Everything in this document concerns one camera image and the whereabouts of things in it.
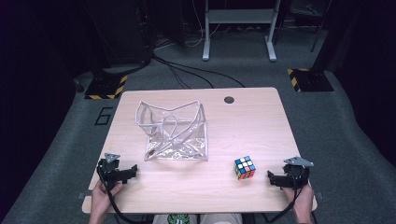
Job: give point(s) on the person's left hand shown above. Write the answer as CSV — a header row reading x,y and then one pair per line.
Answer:
x,y
99,197

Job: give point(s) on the multicoloured puzzle cube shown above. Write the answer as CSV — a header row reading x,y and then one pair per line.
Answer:
x,y
244,168

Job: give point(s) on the person's right hand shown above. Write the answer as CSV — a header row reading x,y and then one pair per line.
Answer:
x,y
303,199

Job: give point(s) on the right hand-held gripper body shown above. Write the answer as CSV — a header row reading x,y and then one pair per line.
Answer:
x,y
297,175

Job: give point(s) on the black yellow striped base plate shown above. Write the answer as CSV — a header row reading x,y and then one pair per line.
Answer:
x,y
104,87
309,80

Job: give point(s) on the white metal desk frame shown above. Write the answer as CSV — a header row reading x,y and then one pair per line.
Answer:
x,y
239,16

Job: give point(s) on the black metal stand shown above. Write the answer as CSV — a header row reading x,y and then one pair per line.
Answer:
x,y
323,37

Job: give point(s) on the grey metal table bracket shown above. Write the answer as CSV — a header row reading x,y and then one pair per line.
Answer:
x,y
84,195
318,195

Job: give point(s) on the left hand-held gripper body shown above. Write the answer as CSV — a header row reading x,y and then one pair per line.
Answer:
x,y
109,172

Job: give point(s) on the clear plastic bag white trim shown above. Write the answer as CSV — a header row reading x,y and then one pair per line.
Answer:
x,y
174,137

